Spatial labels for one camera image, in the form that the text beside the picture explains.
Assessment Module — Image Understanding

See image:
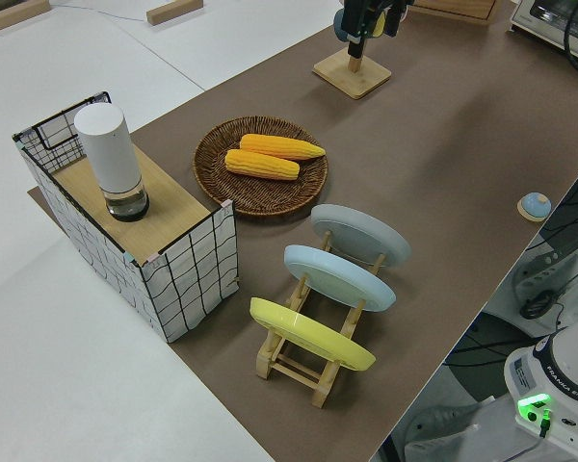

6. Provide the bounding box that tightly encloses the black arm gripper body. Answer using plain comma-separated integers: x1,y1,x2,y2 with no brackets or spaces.
341,0,384,43

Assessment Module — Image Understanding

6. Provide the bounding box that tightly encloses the dark blue mug yellow inside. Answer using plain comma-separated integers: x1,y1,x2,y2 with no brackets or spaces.
332,8,388,42

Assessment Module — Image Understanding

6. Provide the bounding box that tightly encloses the wooden mug tree stand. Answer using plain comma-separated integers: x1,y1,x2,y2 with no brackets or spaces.
312,46,393,100

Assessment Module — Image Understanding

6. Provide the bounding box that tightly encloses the yellow corn cob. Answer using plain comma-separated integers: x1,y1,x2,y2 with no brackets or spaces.
239,133,328,162
223,148,302,182

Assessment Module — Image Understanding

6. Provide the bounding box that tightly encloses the brown table mat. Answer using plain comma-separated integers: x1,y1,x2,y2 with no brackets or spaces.
27,0,578,462

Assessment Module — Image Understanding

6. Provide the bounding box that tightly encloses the light wooden cabinet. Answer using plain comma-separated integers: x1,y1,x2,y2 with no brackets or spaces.
408,0,504,27

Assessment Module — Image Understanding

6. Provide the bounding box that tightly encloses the round wicker basket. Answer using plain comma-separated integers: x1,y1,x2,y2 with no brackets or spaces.
193,115,329,218

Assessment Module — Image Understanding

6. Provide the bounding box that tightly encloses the grey plate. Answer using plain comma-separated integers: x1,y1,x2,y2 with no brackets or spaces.
310,203,411,270

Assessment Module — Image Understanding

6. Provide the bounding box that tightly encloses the light wooden block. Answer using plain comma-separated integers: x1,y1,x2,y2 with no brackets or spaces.
0,0,51,34
145,0,204,26

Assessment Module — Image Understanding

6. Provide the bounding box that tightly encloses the cream toaster oven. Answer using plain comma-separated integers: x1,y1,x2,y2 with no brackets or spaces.
507,0,578,54

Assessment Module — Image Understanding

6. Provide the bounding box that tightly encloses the light blue plate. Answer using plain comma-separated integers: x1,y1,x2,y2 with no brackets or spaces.
283,244,397,314

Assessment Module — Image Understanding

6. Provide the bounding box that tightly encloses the white cylinder bottle glass base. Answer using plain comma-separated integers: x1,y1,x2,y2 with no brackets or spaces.
73,103,151,223

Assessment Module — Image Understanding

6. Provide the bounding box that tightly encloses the yellow plate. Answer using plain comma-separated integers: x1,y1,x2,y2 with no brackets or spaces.
249,296,378,372

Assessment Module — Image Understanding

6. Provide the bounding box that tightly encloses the wooden plate rack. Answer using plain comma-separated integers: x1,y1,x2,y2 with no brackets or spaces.
255,229,387,409

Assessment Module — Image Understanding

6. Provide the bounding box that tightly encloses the wire grid basket white liner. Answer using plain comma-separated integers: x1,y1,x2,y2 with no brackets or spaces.
12,90,241,344

